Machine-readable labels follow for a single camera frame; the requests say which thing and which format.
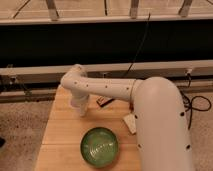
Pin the white soap bar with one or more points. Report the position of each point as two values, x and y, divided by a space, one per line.
130 123

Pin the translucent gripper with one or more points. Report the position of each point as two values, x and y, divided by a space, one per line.
83 110

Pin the dark chocolate bar box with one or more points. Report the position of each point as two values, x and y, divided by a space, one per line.
103 101

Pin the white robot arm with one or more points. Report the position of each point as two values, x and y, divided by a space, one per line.
161 124

